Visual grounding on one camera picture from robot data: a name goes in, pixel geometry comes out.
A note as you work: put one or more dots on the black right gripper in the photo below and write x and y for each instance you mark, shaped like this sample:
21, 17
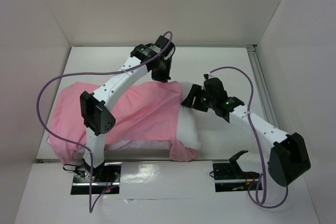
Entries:
197, 98

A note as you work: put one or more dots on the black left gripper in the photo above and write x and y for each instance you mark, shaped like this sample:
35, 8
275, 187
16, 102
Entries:
164, 77

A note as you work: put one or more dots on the white pillow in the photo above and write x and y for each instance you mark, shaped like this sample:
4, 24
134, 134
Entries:
150, 116

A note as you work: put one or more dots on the pink satin pillowcase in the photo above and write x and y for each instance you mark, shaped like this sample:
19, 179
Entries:
67, 123

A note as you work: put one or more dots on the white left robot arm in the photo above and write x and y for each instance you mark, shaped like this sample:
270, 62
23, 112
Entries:
96, 107

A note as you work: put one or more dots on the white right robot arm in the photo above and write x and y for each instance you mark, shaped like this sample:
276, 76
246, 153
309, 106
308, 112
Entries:
288, 157

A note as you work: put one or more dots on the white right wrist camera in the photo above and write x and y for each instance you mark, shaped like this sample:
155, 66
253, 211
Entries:
207, 76

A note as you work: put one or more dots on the aluminium frame rail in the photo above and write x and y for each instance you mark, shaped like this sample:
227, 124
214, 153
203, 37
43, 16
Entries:
268, 109

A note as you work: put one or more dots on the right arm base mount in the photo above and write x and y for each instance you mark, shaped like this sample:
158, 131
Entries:
229, 177

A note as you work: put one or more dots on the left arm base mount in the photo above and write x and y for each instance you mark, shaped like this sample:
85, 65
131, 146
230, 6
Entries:
108, 181

